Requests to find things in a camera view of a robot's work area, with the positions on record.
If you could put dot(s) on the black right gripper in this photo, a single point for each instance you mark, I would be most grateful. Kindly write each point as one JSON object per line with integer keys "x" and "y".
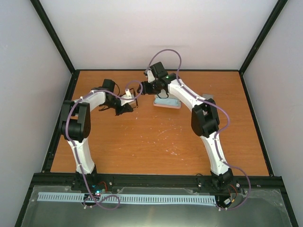
{"x": 145, "y": 90}

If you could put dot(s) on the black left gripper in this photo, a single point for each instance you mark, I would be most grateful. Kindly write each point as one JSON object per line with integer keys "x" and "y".
{"x": 126, "y": 108}

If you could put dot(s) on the light blue cleaning cloth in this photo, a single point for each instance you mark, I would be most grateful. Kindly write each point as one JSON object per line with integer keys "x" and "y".
{"x": 167, "y": 101}

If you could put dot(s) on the pink glasses case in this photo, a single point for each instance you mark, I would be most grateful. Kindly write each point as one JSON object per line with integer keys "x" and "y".
{"x": 166, "y": 106}

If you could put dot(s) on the grey green glasses case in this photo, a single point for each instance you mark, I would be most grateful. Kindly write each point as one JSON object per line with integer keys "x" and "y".
{"x": 207, "y": 96}

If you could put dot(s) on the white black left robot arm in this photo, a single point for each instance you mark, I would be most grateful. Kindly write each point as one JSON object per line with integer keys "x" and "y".
{"x": 75, "y": 119}

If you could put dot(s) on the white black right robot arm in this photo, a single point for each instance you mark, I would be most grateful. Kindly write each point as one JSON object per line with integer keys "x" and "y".
{"x": 204, "y": 118}

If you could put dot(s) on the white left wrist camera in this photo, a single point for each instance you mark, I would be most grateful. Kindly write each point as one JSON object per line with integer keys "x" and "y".
{"x": 129, "y": 97}

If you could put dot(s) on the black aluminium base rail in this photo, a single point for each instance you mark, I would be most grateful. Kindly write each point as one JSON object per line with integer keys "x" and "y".
{"x": 197, "y": 183}

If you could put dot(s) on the black cage frame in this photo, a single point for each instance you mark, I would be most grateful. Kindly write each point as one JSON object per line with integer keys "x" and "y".
{"x": 75, "y": 74}

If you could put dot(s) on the light blue slotted cable duct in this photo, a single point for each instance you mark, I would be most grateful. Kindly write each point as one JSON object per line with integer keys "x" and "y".
{"x": 143, "y": 199}

